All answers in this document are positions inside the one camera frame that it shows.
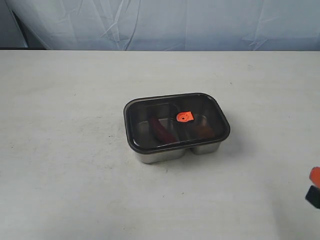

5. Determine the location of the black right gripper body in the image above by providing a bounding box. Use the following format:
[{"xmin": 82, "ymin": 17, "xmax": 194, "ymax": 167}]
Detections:
[{"xmin": 305, "ymin": 185, "xmax": 320, "ymax": 209}]

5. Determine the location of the yellow toy cheese wedge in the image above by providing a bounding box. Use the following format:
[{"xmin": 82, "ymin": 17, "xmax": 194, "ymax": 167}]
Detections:
[{"xmin": 191, "ymin": 124, "xmax": 215, "ymax": 139}]

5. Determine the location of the red toy sausage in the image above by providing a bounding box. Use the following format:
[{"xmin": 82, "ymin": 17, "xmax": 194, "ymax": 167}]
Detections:
[{"xmin": 148, "ymin": 116, "xmax": 177, "ymax": 145}]

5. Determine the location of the dark transparent box lid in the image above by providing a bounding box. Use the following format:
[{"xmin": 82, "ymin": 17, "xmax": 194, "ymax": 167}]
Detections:
[{"xmin": 123, "ymin": 92, "xmax": 231, "ymax": 154}]

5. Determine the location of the stainless steel lunch box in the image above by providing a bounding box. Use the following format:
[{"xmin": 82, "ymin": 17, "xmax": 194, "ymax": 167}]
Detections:
[{"xmin": 123, "ymin": 92, "xmax": 231, "ymax": 165}]

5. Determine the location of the white backdrop cloth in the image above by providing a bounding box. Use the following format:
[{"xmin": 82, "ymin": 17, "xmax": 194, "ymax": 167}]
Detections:
[{"xmin": 4, "ymin": 0, "xmax": 320, "ymax": 51}]

